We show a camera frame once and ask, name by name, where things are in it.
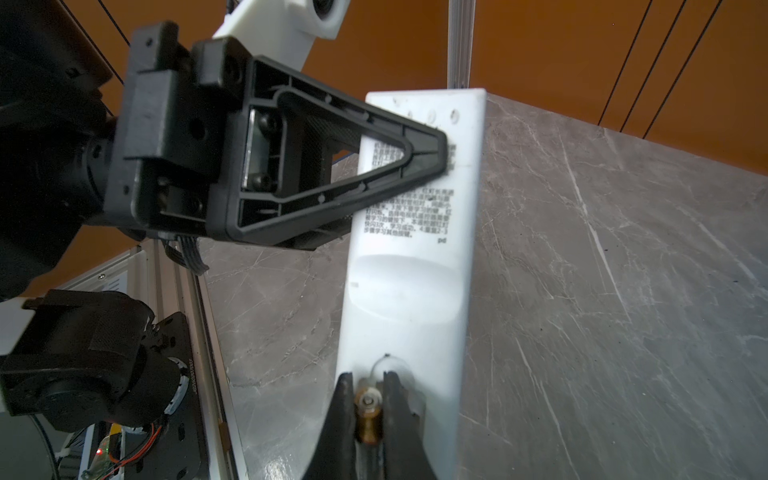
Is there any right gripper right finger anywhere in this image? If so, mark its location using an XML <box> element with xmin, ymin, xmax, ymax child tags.
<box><xmin>382</xmin><ymin>371</ymin><xmax>437</xmax><ymax>480</ymax></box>

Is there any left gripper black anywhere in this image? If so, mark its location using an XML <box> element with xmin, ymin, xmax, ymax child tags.
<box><xmin>103</xmin><ymin>21</ymin><xmax>449</xmax><ymax>245</ymax></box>

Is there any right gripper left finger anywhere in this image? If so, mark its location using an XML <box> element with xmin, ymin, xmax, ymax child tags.
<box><xmin>303</xmin><ymin>372</ymin><xmax>356</xmax><ymax>480</ymax></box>

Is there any white remote control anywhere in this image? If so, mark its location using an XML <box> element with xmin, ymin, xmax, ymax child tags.
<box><xmin>336</xmin><ymin>89</ymin><xmax>487</xmax><ymax>479</ymax></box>

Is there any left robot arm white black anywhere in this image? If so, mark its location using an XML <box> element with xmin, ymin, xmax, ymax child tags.
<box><xmin>1</xmin><ymin>1</ymin><xmax>449</xmax><ymax>432</ymax></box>

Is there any green circuit board left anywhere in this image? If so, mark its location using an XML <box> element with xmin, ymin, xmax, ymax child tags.
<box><xmin>59</xmin><ymin>422</ymin><xmax>169</xmax><ymax>480</ymax></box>

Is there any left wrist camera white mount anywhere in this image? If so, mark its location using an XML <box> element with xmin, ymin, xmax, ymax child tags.
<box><xmin>213</xmin><ymin>0</ymin><xmax>350</xmax><ymax>69</ymax></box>

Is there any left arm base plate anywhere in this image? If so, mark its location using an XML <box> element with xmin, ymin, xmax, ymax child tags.
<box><xmin>128</xmin><ymin>312</ymin><xmax>209</xmax><ymax>479</ymax></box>

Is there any left aluminium corner post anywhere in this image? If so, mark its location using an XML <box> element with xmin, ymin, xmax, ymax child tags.
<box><xmin>447</xmin><ymin>0</ymin><xmax>476</xmax><ymax>89</ymax></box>

